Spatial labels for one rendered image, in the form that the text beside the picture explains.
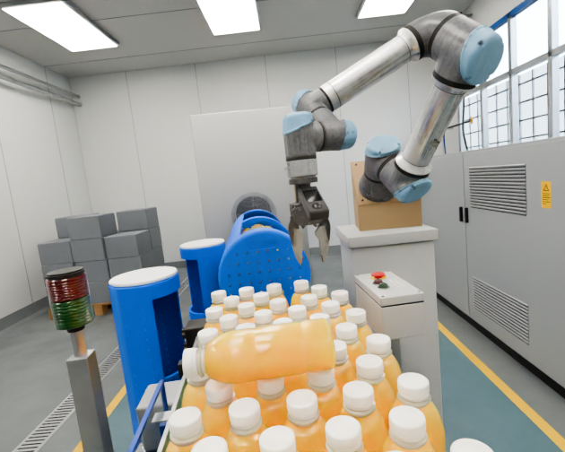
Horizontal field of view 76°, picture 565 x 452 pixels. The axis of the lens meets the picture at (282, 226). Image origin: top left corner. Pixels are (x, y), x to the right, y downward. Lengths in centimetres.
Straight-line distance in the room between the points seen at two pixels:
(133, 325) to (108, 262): 316
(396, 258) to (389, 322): 54
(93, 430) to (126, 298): 81
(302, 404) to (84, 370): 44
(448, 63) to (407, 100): 557
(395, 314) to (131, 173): 614
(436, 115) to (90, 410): 105
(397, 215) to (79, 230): 398
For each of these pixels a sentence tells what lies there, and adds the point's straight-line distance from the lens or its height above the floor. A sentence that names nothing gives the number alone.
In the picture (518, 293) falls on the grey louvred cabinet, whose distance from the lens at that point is 276.
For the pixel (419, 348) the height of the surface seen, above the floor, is 70.
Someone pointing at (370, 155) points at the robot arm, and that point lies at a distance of 129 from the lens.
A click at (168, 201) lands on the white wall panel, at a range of 651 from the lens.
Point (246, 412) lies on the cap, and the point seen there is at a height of 111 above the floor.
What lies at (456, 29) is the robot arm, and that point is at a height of 169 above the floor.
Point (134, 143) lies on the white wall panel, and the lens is 670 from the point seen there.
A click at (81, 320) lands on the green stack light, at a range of 75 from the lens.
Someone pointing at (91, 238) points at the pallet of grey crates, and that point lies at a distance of 476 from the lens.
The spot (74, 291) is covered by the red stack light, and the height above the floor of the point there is 123.
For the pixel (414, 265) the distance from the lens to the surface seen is 139.
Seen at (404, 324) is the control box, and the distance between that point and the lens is 87.
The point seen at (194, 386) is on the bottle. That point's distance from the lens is 62.
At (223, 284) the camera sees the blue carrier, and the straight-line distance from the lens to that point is 112.
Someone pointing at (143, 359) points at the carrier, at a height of 72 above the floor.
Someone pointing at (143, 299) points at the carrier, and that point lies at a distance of 156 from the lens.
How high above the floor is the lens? 138
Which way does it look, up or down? 7 degrees down
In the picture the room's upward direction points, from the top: 6 degrees counter-clockwise
